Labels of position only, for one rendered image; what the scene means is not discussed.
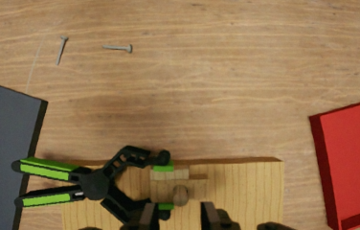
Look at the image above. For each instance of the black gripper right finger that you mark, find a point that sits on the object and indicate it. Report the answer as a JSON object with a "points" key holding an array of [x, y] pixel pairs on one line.
{"points": [[220, 220]]}

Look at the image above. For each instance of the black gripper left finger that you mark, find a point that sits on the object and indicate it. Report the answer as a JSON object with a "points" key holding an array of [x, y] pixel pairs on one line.
{"points": [[140, 220]]}

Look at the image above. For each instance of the black spring clamp with green handles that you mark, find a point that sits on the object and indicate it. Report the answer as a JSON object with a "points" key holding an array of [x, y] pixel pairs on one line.
{"points": [[94, 185]]}

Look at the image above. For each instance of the red shallow tray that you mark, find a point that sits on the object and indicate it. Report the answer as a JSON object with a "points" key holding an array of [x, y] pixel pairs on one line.
{"points": [[342, 150]]}

